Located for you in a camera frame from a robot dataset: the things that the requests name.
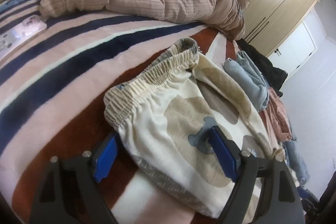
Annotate cream bear print pants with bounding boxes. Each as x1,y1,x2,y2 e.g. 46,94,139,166
104,38,284,218

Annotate light blue denim jeans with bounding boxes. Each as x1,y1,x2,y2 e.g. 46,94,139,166
282,139,310,186

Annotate pink checked garment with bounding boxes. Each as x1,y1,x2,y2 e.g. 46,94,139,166
259,87,292,142

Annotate light blue crumpled garment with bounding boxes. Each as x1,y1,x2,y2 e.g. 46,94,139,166
223,51,269,112

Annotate black jacket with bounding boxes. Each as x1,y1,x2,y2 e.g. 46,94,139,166
236,39,288,97

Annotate striped fleece bed blanket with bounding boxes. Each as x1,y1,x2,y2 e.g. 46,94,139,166
1,10,237,223

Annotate white door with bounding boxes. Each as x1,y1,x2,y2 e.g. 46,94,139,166
268,21,317,81

